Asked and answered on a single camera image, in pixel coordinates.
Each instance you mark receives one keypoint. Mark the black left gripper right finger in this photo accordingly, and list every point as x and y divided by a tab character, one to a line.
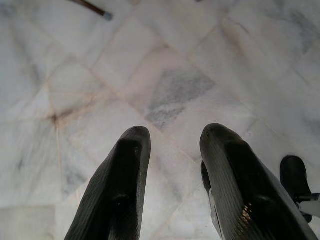
237	180

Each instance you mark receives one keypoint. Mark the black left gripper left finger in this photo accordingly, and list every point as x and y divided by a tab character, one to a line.
117	190

